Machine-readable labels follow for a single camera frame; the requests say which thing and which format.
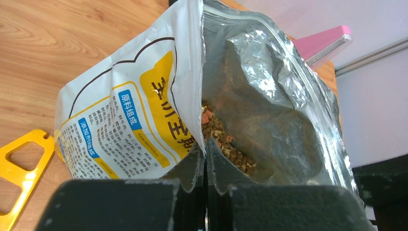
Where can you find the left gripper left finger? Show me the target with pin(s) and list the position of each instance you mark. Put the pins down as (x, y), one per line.
(173, 202)

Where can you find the pet food bag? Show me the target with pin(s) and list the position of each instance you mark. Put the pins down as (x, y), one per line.
(200, 68)

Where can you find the pink metronome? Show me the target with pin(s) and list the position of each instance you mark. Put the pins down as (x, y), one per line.
(319, 48)

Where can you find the yellow triangular scraper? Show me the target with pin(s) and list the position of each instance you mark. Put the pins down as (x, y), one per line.
(26, 180)

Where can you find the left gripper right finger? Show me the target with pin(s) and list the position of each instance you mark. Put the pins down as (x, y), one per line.
(237, 203)

